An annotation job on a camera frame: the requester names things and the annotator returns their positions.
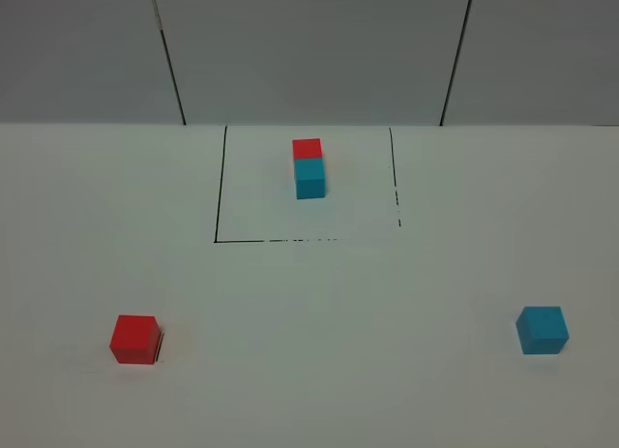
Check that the blue template cube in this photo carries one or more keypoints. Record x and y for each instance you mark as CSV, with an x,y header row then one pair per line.
x,y
310,178

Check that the red template cube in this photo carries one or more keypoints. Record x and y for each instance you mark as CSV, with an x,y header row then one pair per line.
x,y
307,149

